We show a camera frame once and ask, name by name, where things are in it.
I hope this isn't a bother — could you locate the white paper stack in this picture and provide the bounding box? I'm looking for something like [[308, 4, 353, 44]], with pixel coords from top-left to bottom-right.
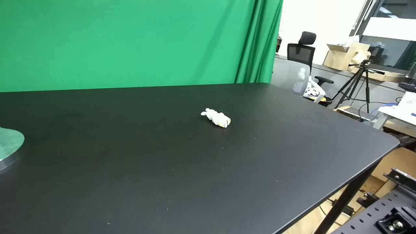
[[377, 90, 416, 127]]

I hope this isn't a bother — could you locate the black office chair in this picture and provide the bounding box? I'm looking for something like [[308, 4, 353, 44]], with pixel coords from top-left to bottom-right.
[[286, 30, 335, 87]]

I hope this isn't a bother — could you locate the open cardboard box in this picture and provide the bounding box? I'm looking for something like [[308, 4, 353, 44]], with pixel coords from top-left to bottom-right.
[[322, 42, 371, 73]]

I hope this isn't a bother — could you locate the black metal bracket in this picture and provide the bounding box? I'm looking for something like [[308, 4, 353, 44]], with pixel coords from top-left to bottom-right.
[[382, 168, 416, 198]]

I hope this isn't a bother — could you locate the green backdrop curtain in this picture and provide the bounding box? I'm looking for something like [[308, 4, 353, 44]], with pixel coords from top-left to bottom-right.
[[0, 0, 284, 94]]

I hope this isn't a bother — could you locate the black table leg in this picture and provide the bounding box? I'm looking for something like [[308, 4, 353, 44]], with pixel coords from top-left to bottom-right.
[[313, 161, 382, 234]]

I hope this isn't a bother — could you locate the green disc at table edge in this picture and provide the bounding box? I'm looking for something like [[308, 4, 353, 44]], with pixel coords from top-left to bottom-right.
[[0, 126, 26, 164]]

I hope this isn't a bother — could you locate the black perforated breadboard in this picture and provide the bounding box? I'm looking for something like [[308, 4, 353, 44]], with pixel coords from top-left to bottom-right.
[[331, 189, 416, 234]]

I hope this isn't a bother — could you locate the white plush toy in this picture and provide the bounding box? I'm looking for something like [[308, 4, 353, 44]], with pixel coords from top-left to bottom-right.
[[200, 107, 232, 130]]

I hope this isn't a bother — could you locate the black camera tripod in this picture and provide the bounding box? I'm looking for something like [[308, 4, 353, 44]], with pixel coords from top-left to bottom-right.
[[330, 59, 374, 116]]

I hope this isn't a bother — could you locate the checkerboard calibration board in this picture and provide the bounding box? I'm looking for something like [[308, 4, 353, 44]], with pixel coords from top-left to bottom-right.
[[301, 77, 326, 101]]

